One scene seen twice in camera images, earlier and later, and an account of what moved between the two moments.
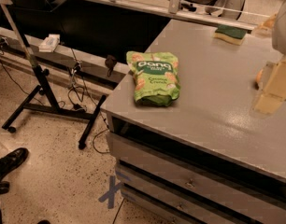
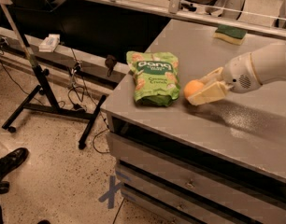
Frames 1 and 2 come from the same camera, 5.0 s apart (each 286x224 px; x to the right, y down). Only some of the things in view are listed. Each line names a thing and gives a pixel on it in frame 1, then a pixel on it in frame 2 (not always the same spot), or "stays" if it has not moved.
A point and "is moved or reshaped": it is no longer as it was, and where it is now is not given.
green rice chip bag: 156,77 stays
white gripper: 283,32 to 239,74
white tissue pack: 50,43 stays
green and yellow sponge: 231,35 stays
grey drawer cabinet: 207,158 stays
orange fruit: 259,76 is moved or reshaped
